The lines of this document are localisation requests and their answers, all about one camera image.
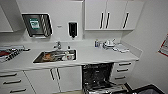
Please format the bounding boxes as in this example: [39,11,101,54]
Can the stainless steel dishwasher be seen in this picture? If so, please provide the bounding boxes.
[81,63,133,94]

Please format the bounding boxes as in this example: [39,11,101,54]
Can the white drawer unit beside dishwasher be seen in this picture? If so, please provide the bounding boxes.
[111,59,136,84]

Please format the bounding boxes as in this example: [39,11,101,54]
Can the dish soap bottle blue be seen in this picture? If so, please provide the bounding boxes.
[94,39,100,48]

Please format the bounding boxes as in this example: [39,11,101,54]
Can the white cup in sink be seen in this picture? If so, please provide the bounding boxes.
[65,51,75,61]

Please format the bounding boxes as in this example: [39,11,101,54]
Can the stacked white dishes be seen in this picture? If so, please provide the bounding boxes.
[102,38,117,50]

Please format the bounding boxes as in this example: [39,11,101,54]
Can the chrome sink faucet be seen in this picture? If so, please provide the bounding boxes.
[53,40,63,50]

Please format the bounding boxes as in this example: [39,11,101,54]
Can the stainless steel sink basin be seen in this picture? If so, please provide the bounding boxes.
[32,49,77,64]

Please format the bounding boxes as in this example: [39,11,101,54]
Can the orange bowl in sink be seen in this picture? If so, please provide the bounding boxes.
[43,52,56,61]

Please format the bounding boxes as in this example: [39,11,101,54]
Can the folded white cloth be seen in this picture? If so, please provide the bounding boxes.
[114,45,130,54]

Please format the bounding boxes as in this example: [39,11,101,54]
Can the white sink base cabinet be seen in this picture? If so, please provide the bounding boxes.
[24,65,83,94]

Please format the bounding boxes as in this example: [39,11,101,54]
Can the black paper towel dispenser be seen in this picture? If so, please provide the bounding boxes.
[21,13,54,38]

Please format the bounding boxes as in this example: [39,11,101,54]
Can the dish drying rack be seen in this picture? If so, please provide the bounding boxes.
[0,45,31,63]

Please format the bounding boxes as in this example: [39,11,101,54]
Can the white drawer unit beside microwave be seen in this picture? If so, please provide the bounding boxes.
[0,70,36,94]

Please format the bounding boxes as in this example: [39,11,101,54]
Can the black wall soap dispenser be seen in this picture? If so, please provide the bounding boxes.
[67,21,78,39]

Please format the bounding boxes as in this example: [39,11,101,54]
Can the wire dishwasher rack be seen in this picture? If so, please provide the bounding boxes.
[83,68,113,89]

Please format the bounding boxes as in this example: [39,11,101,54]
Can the white wall cabinet three doors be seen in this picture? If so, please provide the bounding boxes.
[84,0,145,32]

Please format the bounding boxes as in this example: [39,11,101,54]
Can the large wall notice poster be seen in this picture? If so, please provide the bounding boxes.
[157,33,168,58]

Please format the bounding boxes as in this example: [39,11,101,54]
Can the white wall cabinet wide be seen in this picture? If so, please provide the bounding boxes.
[0,4,16,34]

